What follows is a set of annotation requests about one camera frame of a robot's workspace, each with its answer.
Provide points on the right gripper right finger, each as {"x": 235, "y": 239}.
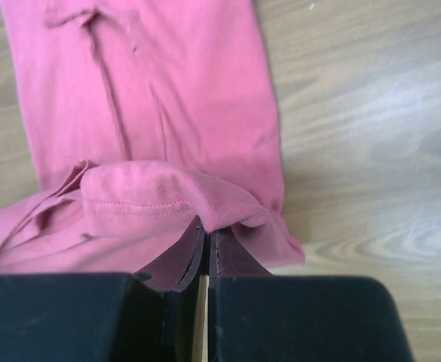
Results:
{"x": 254, "y": 315}

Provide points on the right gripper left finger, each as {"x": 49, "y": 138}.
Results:
{"x": 107, "y": 316}

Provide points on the dusty rose t shirt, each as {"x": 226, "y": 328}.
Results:
{"x": 141, "y": 116}

